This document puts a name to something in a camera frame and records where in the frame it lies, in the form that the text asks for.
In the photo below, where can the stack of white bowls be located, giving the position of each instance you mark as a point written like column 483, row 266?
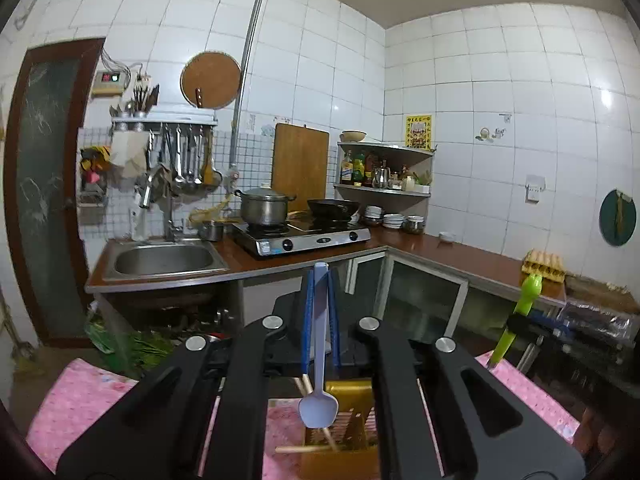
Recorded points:
column 373, row 216

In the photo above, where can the small steel pot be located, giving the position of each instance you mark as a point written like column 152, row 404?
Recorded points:
column 212, row 231

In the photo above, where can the stack of white plates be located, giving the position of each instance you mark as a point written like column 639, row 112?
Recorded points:
column 393, row 222

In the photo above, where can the kitchen counter with cabinets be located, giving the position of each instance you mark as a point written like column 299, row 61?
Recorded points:
column 450, row 255

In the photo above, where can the tray of eggs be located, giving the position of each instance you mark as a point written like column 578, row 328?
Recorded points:
column 544, row 265

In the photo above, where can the row of hanging kitchen utensils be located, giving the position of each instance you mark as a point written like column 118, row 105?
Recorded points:
column 182, row 160

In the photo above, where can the hanging white cloth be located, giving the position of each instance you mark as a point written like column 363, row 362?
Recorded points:
column 129, row 157

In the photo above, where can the steel sink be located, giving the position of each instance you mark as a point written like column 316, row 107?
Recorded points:
column 165, row 260

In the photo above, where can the yellow wall poster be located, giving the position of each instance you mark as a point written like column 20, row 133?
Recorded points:
column 419, row 131

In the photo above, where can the steel faucet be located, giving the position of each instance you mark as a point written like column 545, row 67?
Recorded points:
column 172, row 220

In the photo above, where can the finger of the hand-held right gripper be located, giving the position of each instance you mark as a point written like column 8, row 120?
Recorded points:
column 522, row 325
column 550, row 319

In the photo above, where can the steel wall rack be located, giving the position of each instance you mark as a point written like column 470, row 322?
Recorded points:
column 165, row 122

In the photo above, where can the black wok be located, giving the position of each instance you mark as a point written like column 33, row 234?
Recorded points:
column 332, row 209

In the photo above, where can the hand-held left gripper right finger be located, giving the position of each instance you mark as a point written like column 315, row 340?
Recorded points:
column 334, row 330

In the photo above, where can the steel gas stove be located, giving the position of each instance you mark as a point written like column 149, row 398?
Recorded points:
column 300, row 242

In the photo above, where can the brown framed glass door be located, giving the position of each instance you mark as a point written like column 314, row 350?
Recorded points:
column 45, row 185

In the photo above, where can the light blue plastic spoon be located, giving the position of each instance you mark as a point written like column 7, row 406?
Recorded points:
column 318, row 410

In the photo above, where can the white dish soap bottle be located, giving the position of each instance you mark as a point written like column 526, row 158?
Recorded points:
column 140, row 225

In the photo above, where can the pink floral tablecloth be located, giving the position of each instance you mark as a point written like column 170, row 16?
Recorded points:
column 75, row 400

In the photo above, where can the beige electric box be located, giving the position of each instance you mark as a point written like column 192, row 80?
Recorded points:
column 107, row 82

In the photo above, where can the light wooden chopstick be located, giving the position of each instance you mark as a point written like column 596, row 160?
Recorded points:
column 325, row 432
column 295, row 449

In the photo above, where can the corner wall shelf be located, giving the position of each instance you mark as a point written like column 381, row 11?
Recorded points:
column 380, row 192

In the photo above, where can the teapot wall sticker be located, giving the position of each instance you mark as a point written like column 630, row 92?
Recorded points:
column 485, row 135

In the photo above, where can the steel cooking pot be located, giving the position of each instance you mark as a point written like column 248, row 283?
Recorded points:
column 262, row 207

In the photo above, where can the round green hanging board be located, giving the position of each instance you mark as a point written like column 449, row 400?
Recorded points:
column 610, row 220

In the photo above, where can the row of condiment bottles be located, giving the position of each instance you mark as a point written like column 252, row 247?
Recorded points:
column 357, row 170

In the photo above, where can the trash bin with plastic bag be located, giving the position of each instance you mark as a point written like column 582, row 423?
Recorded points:
column 600, row 317

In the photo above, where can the glass jar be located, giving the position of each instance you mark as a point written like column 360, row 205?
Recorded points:
column 415, row 225

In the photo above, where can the yellow slotted utensil holder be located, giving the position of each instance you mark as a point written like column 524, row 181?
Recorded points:
column 345, row 462

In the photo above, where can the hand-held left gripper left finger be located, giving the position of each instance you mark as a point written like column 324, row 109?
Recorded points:
column 309, row 320

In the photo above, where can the beige bowl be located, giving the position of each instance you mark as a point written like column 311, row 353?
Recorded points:
column 353, row 136

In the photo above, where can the wooden cutting board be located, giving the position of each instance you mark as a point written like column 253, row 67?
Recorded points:
column 300, row 160

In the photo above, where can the cutlery cup with knives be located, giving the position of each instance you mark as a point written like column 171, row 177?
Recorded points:
column 145, row 101

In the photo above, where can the bag of green vegetables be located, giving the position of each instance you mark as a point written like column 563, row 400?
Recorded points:
column 135, row 350

